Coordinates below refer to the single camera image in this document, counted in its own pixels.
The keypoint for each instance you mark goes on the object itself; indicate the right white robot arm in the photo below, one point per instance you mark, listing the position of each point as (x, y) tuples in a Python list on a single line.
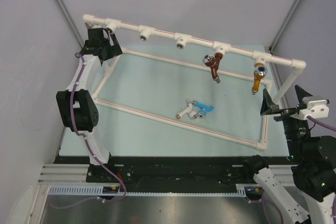
[(314, 172)]

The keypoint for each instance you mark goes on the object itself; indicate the white PVC pipe frame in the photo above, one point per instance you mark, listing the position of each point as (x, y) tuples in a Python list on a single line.
[(235, 59)]

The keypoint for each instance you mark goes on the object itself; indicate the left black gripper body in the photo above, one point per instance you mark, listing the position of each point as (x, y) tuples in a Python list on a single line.
[(110, 51)]

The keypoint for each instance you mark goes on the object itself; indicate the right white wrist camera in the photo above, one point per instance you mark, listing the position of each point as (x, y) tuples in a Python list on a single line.
[(313, 106)]

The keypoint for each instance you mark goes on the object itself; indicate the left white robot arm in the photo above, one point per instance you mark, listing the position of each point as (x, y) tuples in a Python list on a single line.
[(76, 106)]

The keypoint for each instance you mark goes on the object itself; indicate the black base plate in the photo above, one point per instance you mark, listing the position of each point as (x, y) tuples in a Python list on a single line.
[(168, 174)]

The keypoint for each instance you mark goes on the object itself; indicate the white slotted cable duct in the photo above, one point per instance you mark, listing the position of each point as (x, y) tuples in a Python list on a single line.
[(95, 190)]

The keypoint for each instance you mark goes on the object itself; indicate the amber yellow water faucet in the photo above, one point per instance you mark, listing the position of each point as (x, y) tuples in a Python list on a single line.
[(260, 72)]

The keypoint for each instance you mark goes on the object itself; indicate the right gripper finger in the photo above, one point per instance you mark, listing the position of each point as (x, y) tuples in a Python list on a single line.
[(301, 94), (267, 103)]

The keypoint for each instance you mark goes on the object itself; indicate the blue water faucet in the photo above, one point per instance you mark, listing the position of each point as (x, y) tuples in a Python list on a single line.
[(204, 109)]

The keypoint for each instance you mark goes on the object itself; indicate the white water faucet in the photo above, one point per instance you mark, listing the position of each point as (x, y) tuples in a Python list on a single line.
[(188, 110)]

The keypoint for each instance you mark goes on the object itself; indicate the aluminium extrusion rail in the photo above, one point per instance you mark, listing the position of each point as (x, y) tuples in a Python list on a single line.
[(52, 174)]

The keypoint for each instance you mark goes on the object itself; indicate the dark red water faucet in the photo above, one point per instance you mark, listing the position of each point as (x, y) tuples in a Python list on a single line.
[(213, 62)]

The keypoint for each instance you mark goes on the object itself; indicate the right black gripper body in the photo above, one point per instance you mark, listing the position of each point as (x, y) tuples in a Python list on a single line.
[(285, 113)]

